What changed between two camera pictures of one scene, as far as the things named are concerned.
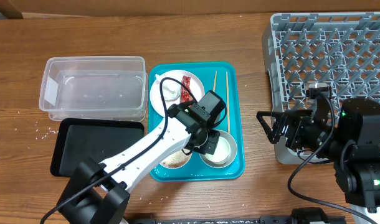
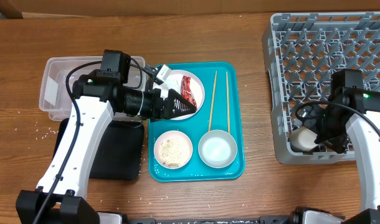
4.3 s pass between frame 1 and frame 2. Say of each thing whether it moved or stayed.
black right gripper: moved
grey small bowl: stayed
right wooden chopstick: stayed
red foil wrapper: stayed
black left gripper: moved
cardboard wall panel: stayed
